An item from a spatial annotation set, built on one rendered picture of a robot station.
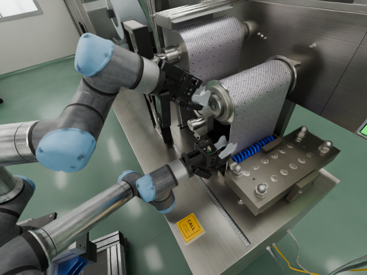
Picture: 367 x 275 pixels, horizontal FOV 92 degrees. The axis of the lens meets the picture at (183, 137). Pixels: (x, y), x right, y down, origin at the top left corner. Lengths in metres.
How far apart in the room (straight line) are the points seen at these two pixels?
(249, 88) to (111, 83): 0.37
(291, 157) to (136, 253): 1.36
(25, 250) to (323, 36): 0.91
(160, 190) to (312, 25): 0.66
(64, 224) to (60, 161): 0.24
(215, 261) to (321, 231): 1.29
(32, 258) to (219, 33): 0.79
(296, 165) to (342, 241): 1.22
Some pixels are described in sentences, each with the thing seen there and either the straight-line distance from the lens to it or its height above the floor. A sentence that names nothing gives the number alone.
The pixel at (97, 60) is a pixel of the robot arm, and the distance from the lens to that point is 0.37.
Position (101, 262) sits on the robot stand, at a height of 0.21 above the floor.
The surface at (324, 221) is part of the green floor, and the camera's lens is 1.91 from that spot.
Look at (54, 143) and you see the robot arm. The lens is 0.32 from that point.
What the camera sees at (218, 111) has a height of 1.25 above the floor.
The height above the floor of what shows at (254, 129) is 1.12.
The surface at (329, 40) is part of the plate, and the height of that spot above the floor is 1.37.
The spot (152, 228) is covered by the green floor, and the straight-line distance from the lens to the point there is 1.72.
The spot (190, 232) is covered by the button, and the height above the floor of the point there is 0.92.
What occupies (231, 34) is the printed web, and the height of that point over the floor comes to 1.37.
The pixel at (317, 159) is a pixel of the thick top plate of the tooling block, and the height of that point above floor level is 1.03.
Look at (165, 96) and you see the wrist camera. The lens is 0.45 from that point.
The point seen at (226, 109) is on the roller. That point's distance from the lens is 0.53.
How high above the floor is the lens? 1.58
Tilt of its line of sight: 45 degrees down
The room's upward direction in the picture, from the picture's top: 9 degrees counter-clockwise
